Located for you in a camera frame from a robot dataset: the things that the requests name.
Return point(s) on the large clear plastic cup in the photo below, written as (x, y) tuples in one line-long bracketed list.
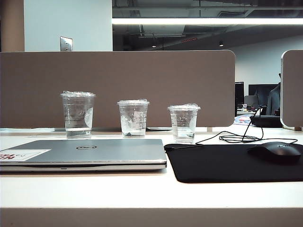
[(78, 113)]

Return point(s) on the narrow black monitor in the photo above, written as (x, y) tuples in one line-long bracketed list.
[(239, 94)]

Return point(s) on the red white laptop sticker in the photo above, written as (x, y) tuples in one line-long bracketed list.
[(26, 154)]

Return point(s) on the grey jacket on chair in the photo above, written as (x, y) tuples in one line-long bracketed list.
[(274, 101)]

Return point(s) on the small clear plastic cup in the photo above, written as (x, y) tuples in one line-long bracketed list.
[(184, 123)]

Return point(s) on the white ceiling light strip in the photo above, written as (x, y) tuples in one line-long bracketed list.
[(201, 21)]

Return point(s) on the metal wall switch plate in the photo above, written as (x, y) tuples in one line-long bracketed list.
[(66, 43)]

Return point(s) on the black bag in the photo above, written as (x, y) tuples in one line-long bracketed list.
[(270, 120)]

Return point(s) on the narrow brown desk divider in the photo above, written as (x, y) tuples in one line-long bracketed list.
[(293, 89)]

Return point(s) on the black computer mouse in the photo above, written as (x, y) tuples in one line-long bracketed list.
[(274, 151)]

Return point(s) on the wide brown desk divider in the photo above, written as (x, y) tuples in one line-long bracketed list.
[(142, 78)]

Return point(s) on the silver Dell laptop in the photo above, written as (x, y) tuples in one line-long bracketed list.
[(106, 153)]

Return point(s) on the colourful printed paper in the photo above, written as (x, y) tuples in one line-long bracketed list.
[(242, 120)]

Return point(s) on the wide black monitor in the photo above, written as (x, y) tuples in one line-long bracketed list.
[(260, 91)]

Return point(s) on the black mouse pad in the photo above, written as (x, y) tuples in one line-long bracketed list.
[(217, 163)]

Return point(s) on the medium clear plastic cup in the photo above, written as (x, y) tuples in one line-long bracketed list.
[(133, 118)]

